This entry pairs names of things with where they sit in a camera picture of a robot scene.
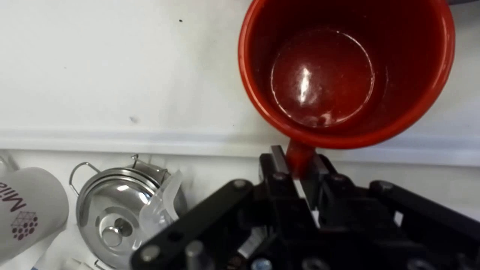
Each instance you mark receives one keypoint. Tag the white round table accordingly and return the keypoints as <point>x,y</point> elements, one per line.
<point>125,75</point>

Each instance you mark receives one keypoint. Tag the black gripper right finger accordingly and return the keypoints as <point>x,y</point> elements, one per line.
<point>350,199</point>

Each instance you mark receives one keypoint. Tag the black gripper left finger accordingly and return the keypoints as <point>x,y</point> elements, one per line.
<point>275,199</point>

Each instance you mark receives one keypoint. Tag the white mug with print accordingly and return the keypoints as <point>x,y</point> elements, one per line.
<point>25,210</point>

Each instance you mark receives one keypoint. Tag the clear plastic measuring cup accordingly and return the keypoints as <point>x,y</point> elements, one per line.
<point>167,204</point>

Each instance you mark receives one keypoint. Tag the steel pot with lid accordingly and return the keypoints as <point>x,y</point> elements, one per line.
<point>110,214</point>

